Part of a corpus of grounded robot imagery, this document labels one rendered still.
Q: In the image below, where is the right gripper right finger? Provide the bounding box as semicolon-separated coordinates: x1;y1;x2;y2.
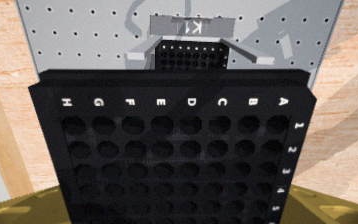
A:
279;184;358;224

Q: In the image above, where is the black well plate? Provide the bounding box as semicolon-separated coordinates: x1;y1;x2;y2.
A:
155;39;230;69
27;69;317;224

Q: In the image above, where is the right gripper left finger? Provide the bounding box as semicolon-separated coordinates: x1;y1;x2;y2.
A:
0;185;71;224

